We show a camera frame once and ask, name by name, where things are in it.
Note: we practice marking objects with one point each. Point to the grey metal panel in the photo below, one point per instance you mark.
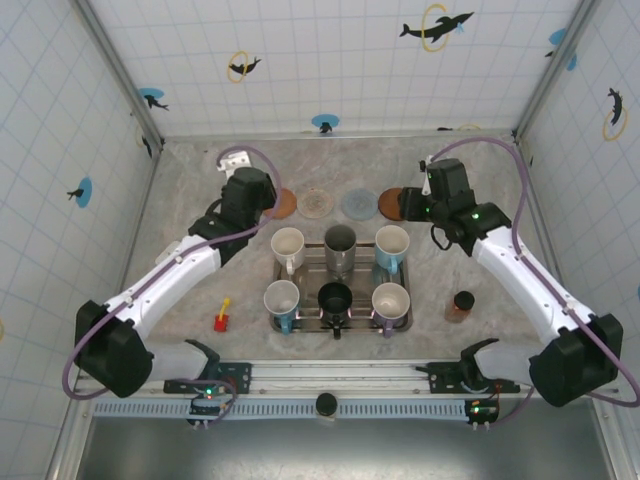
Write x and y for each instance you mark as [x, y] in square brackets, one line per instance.
[325, 450]

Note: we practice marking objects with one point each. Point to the aluminium mounting rail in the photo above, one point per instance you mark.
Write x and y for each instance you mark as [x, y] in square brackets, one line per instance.
[325, 372]

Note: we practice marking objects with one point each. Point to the round beige patterned coaster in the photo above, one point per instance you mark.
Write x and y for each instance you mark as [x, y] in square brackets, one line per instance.
[315, 204]

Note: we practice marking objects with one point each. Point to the spice jar with black lid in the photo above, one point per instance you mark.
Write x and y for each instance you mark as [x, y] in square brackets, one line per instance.
[460, 310]

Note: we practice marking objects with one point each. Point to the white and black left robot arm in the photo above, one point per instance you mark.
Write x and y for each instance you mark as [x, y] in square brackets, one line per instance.
[165, 280]

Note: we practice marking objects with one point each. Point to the green right controller board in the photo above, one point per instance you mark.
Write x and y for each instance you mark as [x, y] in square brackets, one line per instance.
[482, 411]

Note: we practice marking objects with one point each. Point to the rectangular steel tray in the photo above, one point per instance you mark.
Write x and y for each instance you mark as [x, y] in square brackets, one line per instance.
[310, 277]

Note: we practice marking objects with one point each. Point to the round cork coaster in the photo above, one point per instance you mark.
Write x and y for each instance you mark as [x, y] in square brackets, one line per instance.
[286, 205]

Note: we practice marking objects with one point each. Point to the purple mug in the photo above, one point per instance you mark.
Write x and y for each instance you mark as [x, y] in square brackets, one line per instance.
[390, 300]

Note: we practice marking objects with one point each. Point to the light blue mug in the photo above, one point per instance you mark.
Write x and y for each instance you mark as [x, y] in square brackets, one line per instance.
[392, 240]

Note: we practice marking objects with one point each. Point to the fish blue oval sticker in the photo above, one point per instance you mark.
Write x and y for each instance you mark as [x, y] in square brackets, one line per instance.
[86, 192]
[325, 120]

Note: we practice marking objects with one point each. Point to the blue blob sticker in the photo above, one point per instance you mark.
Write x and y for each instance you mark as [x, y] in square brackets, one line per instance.
[557, 36]

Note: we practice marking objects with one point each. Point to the green left controller board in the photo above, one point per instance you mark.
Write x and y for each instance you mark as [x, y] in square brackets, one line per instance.
[205, 407]

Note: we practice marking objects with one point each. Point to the round black knob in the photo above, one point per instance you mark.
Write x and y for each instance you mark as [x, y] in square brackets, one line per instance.
[326, 404]

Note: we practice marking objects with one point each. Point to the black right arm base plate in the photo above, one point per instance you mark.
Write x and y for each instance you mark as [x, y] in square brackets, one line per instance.
[440, 375]

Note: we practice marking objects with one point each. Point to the stainless steel cup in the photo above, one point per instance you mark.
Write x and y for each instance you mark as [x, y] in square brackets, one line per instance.
[340, 260]

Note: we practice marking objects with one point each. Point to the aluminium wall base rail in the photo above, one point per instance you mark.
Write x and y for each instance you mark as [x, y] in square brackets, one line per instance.
[250, 135]

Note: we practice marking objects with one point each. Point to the black mug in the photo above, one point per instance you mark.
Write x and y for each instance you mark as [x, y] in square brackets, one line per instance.
[335, 300]

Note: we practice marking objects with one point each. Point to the round grey-blue coaster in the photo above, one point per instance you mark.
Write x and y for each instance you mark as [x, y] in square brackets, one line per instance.
[358, 204]

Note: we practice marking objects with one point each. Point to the round dark brown coaster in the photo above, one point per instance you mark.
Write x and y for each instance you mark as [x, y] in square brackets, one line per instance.
[387, 202]

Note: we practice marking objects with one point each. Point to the teal blue mug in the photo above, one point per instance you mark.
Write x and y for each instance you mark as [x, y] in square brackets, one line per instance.
[281, 297]

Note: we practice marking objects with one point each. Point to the aluminium side rail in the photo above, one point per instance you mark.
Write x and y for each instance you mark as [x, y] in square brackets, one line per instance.
[146, 197]
[542, 222]

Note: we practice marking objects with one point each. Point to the shark blue oval sticker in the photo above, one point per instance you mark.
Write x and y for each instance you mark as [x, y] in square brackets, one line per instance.
[150, 94]

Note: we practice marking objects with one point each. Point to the red and yellow toy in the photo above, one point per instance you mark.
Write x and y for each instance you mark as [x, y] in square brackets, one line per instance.
[221, 324]

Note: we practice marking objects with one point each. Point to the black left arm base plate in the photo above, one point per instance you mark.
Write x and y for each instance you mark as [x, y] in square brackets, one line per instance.
[235, 372]

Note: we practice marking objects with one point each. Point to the white ceramic mug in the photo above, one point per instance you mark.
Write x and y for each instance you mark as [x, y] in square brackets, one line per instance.
[287, 242]

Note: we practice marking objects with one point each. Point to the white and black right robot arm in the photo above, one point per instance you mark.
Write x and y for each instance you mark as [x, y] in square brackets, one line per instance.
[530, 280]

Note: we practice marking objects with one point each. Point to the aluminium frame post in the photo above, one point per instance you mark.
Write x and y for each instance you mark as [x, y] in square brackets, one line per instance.
[538, 100]
[122, 75]

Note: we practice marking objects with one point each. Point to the green controller board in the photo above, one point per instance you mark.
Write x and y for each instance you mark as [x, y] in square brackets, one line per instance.
[205, 407]
[482, 411]

